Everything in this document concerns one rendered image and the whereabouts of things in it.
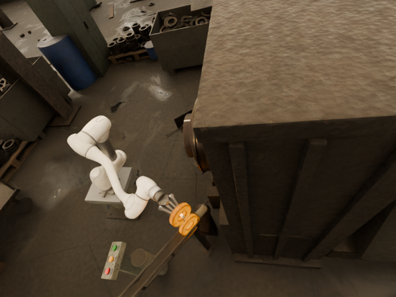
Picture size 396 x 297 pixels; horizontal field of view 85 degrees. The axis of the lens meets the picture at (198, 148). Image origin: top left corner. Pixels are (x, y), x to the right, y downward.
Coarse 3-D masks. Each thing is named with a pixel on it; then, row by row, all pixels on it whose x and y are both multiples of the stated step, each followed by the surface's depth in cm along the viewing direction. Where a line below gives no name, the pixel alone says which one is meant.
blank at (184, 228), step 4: (192, 216) 144; (196, 216) 147; (188, 220) 141; (192, 220) 145; (196, 220) 150; (184, 224) 140; (188, 224) 143; (192, 224) 149; (180, 228) 141; (184, 228) 141; (188, 228) 148; (180, 232) 143; (184, 232) 144
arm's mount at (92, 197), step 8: (128, 168) 226; (120, 176) 222; (128, 176) 220; (128, 184) 220; (88, 192) 217; (96, 192) 215; (88, 200) 212; (96, 200) 210; (104, 200) 208; (112, 200) 207; (120, 200) 206
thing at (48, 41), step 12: (48, 36) 378; (60, 36) 365; (48, 48) 352; (60, 48) 358; (72, 48) 373; (48, 60) 376; (60, 60) 370; (72, 60) 379; (84, 60) 398; (60, 72) 391; (72, 72) 390; (84, 72) 402; (72, 84) 409; (84, 84) 413
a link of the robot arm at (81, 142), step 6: (84, 132) 150; (72, 138) 148; (78, 138) 148; (84, 138) 148; (90, 138) 150; (72, 144) 147; (78, 144) 147; (84, 144) 147; (90, 144) 150; (78, 150) 147; (84, 150) 147; (84, 156) 149
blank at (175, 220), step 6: (180, 204) 128; (186, 204) 130; (174, 210) 126; (180, 210) 126; (186, 210) 131; (174, 216) 124; (180, 216) 134; (186, 216) 135; (174, 222) 127; (180, 222) 132
